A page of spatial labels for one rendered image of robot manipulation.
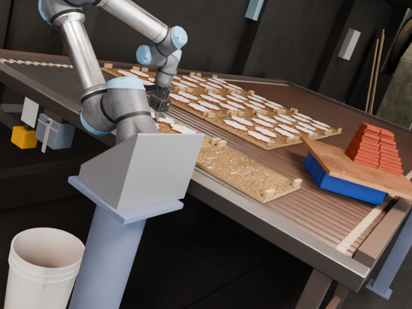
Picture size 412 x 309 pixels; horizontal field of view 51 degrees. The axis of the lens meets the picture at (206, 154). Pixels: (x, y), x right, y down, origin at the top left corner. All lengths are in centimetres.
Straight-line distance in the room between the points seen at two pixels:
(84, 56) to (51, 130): 58
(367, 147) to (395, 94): 628
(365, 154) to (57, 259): 152
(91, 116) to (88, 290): 57
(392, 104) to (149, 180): 738
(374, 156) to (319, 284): 93
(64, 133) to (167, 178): 77
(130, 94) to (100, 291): 65
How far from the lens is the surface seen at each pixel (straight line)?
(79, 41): 156
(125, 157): 126
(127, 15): 160
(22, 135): 220
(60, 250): 215
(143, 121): 134
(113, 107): 139
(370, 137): 221
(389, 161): 226
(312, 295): 149
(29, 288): 195
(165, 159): 133
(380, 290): 356
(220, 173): 164
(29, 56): 265
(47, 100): 207
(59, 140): 203
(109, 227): 141
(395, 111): 846
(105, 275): 151
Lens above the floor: 148
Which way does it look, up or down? 18 degrees down
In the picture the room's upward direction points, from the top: 19 degrees clockwise
